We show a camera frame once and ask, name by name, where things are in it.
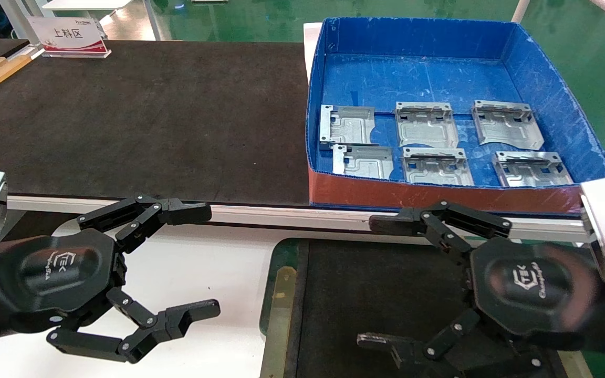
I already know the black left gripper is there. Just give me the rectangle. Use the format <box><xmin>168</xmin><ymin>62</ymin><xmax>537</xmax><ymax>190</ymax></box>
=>
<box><xmin>0</xmin><ymin>195</ymin><xmax>221</xmax><ymax>364</ymax></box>

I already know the brass tray edge strip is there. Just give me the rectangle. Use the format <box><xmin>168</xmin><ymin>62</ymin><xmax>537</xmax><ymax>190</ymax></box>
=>
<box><xmin>260</xmin><ymin>266</ymin><xmax>298</xmax><ymax>378</ymax></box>

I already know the aluminium frame rail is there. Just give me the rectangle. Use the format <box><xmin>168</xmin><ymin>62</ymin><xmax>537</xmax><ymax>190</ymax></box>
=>
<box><xmin>6</xmin><ymin>195</ymin><xmax>592</xmax><ymax>243</ymax></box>

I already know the blue corrugated plastic box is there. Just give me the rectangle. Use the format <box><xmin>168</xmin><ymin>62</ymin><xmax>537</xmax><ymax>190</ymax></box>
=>
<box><xmin>305</xmin><ymin>17</ymin><xmax>605</xmax><ymax>216</ymax></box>

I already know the large black conveyor mat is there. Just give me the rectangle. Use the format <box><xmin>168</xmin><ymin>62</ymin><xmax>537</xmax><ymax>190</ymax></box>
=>
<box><xmin>0</xmin><ymin>40</ymin><xmax>311</xmax><ymax>206</ymax></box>

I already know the acrylic sign with Chinese text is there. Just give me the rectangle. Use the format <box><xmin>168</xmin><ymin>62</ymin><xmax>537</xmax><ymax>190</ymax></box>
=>
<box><xmin>26</xmin><ymin>16</ymin><xmax>112</xmax><ymax>59</ymax></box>

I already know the black tray container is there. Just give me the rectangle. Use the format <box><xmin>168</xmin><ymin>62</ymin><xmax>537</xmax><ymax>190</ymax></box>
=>
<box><xmin>259</xmin><ymin>237</ymin><xmax>592</xmax><ymax>378</ymax></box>

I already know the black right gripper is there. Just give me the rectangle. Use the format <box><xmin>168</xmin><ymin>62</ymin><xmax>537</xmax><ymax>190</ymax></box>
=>
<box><xmin>357</xmin><ymin>200</ymin><xmax>597</xmax><ymax>378</ymax></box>

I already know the white background table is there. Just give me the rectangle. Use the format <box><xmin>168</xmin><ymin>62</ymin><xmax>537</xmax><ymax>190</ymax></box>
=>
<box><xmin>43</xmin><ymin>0</ymin><xmax>135</xmax><ymax>22</ymax></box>

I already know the stamped metal bracket part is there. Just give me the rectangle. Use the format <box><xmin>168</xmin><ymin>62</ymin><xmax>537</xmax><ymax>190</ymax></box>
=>
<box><xmin>332</xmin><ymin>144</ymin><xmax>394</xmax><ymax>180</ymax></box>
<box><xmin>395</xmin><ymin>101</ymin><xmax>460</xmax><ymax>149</ymax></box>
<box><xmin>472</xmin><ymin>100</ymin><xmax>545</xmax><ymax>151</ymax></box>
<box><xmin>492</xmin><ymin>151</ymin><xmax>575</xmax><ymax>188</ymax></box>
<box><xmin>319</xmin><ymin>104</ymin><xmax>377</xmax><ymax>151</ymax></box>
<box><xmin>402</xmin><ymin>147</ymin><xmax>475</xmax><ymax>186</ymax></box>

